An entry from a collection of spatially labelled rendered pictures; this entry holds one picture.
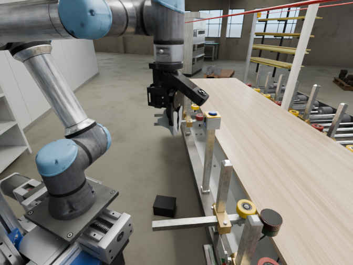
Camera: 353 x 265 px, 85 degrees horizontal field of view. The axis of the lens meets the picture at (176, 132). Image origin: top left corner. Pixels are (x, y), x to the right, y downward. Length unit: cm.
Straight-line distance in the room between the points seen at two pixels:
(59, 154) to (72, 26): 38
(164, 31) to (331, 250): 90
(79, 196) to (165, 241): 124
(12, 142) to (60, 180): 288
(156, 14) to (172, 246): 168
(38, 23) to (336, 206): 121
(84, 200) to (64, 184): 10
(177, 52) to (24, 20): 31
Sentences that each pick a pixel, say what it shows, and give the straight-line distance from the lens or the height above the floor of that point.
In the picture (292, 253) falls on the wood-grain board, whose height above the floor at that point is 90.
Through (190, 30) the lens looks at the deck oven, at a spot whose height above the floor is 150.
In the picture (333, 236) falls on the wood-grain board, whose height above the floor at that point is 90.
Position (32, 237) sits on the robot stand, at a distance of 92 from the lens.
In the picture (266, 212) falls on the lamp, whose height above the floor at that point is 111.
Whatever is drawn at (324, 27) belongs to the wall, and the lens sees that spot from 1181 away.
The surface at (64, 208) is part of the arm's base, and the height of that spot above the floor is 108.
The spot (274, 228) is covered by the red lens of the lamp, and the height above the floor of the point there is 110.
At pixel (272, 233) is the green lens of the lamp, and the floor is 108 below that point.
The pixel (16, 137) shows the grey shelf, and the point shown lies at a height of 26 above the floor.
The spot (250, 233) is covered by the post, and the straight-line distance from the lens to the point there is 66.
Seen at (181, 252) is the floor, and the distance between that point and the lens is 183.
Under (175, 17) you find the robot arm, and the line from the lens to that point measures 48.
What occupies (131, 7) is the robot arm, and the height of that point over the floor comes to 163.
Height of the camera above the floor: 159
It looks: 29 degrees down
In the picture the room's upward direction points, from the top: straight up
